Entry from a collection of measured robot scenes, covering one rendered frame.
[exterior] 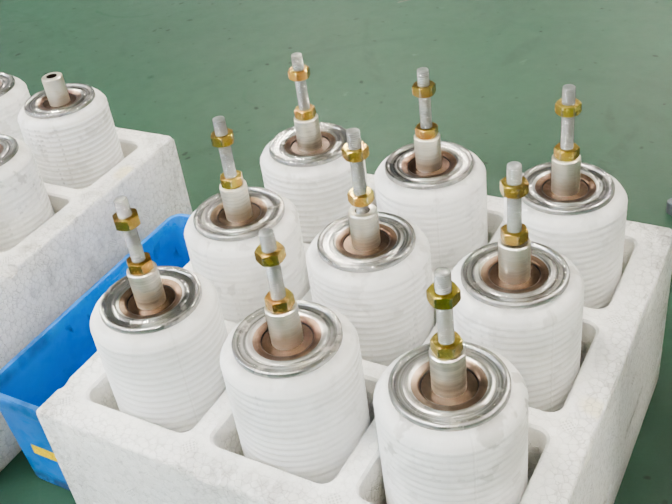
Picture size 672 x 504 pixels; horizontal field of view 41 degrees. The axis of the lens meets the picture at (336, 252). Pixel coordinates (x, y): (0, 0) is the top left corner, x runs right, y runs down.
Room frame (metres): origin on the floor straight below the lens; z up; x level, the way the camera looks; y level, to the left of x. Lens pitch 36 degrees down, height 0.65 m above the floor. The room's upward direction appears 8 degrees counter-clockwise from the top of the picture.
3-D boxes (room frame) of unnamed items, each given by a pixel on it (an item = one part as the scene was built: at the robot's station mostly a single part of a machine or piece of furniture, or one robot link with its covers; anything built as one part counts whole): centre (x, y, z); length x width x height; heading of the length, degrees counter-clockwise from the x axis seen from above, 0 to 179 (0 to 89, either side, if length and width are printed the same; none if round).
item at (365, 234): (0.56, -0.02, 0.26); 0.02 x 0.02 x 0.03
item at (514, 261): (0.50, -0.12, 0.26); 0.02 x 0.02 x 0.03
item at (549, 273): (0.50, -0.12, 0.25); 0.08 x 0.08 x 0.01
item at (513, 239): (0.50, -0.12, 0.29); 0.02 x 0.02 x 0.01; 1
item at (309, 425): (0.46, 0.04, 0.16); 0.10 x 0.10 x 0.18
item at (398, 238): (0.56, -0.02, 0.25); 0.08 x 0.08 x 0.01
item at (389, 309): (0.56, -0.02, 0.16); 0.10 x 0.10 x 0.18
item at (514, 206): (0.50, -0.12, 0.30); 0.01 x 0.01 x 0.08
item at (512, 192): (0.50, -0.12, 0.32); 0.02 x 0.02 x 0.01; 1
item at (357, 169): (0.56, -0.02, 0.31); 0.01 x 0.01 x 0.08
